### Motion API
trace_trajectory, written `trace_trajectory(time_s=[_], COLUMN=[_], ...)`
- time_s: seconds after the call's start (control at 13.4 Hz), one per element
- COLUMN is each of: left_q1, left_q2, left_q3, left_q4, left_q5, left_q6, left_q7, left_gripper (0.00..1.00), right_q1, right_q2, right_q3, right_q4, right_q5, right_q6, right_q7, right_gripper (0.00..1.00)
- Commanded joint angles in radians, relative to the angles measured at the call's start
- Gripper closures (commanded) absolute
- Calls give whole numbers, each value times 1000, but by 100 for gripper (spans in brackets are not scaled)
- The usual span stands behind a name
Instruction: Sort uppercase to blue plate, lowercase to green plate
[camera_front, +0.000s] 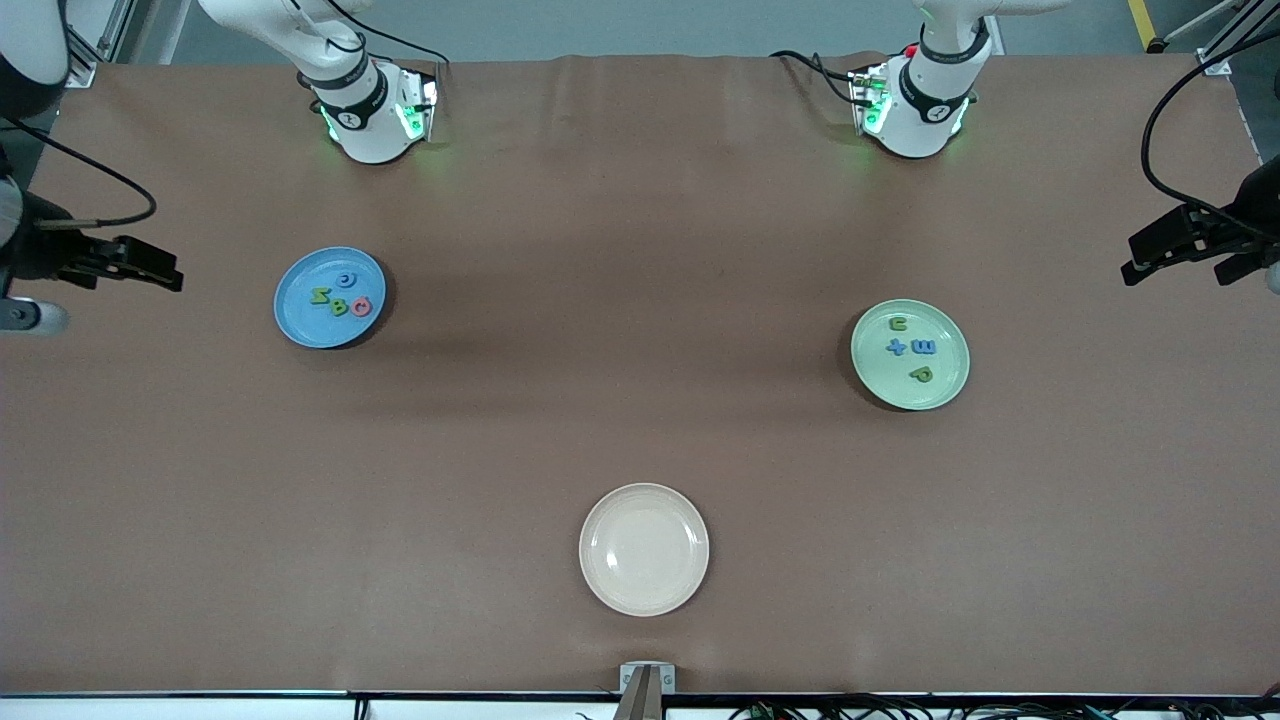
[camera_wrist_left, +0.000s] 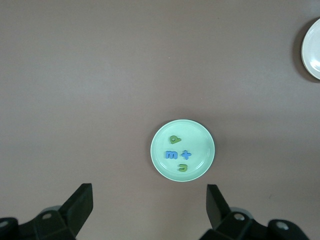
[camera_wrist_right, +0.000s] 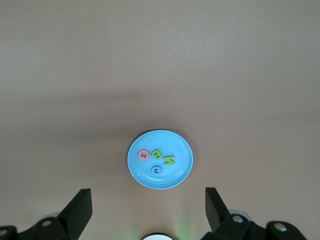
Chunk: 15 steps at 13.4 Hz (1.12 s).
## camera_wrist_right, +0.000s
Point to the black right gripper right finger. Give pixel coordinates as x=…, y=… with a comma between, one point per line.
x=217, y=215

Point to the brown table cover sheet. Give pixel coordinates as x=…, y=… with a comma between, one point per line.
x=160, y=50

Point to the green foam letter B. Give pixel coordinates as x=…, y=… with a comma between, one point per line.
x=156, y=154

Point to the blue foam letter G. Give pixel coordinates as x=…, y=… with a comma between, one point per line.
x=152, y=170

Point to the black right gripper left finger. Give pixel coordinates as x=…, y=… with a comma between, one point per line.
x=75, y=215

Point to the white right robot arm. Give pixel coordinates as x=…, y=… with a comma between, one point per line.
x=157, y=237

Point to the red foam letter Q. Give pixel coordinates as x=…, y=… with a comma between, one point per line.
x=139, y=154

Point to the green foam letter N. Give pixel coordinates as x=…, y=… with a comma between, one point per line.
x=169, y=160

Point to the blue plate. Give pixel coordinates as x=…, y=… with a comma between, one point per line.
x=177, y=175

